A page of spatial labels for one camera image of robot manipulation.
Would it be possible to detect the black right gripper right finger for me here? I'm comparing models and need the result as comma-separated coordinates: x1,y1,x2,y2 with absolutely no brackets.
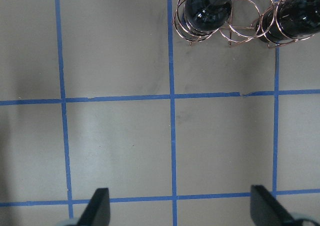
250,185,297,226

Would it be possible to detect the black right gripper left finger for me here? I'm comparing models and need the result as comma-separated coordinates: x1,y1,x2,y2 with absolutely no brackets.
76,188,111,226

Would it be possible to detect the dark wine bottle right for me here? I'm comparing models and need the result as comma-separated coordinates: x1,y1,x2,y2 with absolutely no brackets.
255,0,320,43

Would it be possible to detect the dark wine bottle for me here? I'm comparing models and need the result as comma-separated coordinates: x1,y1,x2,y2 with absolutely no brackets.
183,0,232,34
255,0,320,43

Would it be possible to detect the dark wine bottle left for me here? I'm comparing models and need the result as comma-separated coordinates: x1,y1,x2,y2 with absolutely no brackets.
183,0,232,34

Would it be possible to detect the copper wire bottle basket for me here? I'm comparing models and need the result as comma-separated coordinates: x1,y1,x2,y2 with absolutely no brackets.
172,0,320,48

